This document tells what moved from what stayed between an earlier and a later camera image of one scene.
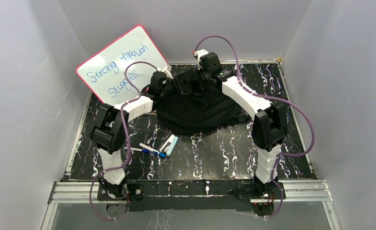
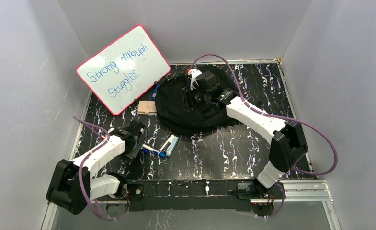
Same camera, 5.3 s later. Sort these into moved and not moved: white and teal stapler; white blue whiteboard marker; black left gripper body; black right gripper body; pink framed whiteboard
Moved: black right gripper body; black left gripper body
Not moved: white blue whiteboard marker; pink framed whiteboard; white and teal stapler
